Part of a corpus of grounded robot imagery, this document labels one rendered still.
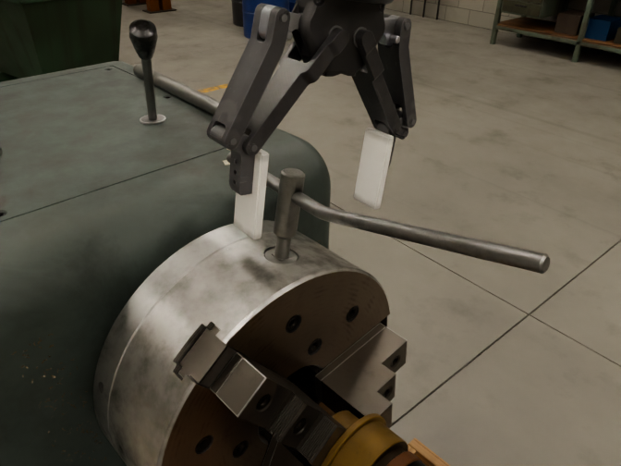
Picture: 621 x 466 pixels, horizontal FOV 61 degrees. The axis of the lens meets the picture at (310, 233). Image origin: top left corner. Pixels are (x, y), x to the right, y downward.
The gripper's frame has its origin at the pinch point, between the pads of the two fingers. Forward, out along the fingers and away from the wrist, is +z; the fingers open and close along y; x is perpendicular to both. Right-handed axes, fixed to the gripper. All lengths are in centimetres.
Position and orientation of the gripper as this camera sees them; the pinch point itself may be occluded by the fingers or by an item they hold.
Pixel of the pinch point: (313, 204)
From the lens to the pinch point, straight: 45.8
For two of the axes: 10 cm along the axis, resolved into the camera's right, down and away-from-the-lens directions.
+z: -1.3, 8.9, 4.4
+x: -6.4, -4.1, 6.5
